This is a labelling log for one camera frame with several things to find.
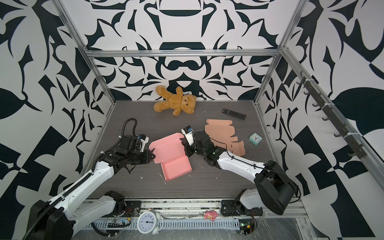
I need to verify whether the pink cardboard box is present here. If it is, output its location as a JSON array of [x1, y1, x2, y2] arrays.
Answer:
[[149, 133, 193, 181]]

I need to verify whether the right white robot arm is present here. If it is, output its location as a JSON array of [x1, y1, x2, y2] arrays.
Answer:
[[182, 126, 301, 215]]

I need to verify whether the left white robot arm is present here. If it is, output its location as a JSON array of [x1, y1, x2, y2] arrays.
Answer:
[[23, 124, 155, 240]]

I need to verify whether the peach flat cardboard box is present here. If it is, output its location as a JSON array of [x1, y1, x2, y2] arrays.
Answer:
[[205, 119, 246, 157]]

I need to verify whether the brown teddy bear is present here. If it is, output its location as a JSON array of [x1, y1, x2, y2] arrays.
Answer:
[[154, 86, 197, 116]]

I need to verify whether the black remote control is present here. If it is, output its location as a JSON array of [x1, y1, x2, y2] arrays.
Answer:
[[222, 109, 247, 120]]

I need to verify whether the small teal alarm clock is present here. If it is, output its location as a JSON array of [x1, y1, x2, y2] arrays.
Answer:
[[249, 133, 263, 146]]

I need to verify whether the white round alarm clock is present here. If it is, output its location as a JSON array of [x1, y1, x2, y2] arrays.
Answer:
[[137, 211, 165, 235]]

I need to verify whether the small pink toy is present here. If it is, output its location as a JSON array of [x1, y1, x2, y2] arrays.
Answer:
[[204, 211, 218, 222]]

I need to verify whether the green circuit board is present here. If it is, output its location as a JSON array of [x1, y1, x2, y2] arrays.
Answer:
[[239, 220, 258, 236]]

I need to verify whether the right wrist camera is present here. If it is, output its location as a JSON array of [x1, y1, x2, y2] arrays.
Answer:
[[181, 126, 194, 146]]

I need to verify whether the white slotted cable duct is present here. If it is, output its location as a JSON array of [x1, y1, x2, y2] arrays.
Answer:
[[95, 219, 240, 231]]

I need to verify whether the grey wall hook rail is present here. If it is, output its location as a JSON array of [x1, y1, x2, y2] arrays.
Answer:
[[298, 76, 368, 159]]

